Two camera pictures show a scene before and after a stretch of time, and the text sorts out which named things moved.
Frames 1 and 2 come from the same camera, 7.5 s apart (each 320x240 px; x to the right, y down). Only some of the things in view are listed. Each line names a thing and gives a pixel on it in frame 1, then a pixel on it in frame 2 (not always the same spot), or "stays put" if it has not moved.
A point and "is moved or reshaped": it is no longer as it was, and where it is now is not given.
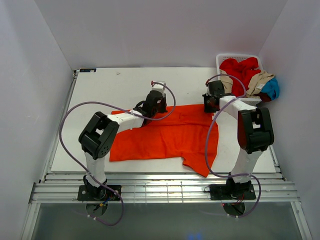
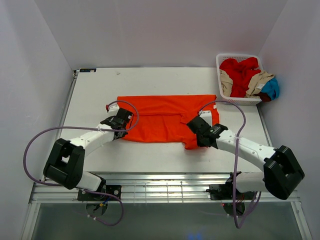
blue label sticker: x=88 y=70 stays put
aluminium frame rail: x=160 y=188 stays put
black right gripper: x=206 y=109 -> x=198 y=143
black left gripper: x=163 y=109 -> x=126 y=133
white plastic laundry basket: x=240 y=57 stays put
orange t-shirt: x=185 y=133 is moved or reshaped
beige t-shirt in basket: x=255 y=85 stays put
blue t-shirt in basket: x=271 y=88 stays put
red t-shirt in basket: x=244 y=69 stays put
